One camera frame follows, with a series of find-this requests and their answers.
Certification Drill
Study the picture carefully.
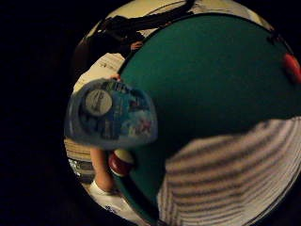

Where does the red and white round object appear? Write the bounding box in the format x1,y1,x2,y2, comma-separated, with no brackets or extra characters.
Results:
107,148,135,177

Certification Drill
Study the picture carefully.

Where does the blue labelled bottle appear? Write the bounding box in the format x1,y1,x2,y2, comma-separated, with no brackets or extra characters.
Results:
64,78,159,151

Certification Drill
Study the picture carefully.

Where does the beige slatted crate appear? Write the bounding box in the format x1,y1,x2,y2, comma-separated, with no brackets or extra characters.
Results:
64,137,92,163

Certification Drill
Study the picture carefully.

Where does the the person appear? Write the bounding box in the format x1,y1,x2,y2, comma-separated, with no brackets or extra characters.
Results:
87,117,301,226

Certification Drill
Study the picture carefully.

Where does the black furniture frame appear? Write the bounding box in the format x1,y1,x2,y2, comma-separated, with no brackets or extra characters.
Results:
74,0,197,64

